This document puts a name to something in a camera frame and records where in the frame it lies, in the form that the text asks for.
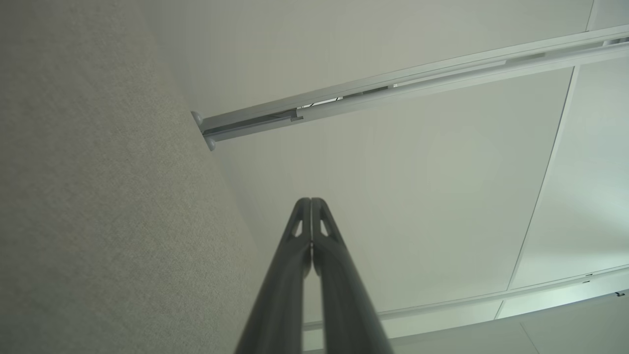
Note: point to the grey metal post two feet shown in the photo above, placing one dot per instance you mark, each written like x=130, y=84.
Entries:
x=344, y=101

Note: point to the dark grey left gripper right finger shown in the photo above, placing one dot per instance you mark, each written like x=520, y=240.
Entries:
x=349, y=319

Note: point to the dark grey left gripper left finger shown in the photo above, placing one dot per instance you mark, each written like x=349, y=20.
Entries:
x=275, y=319

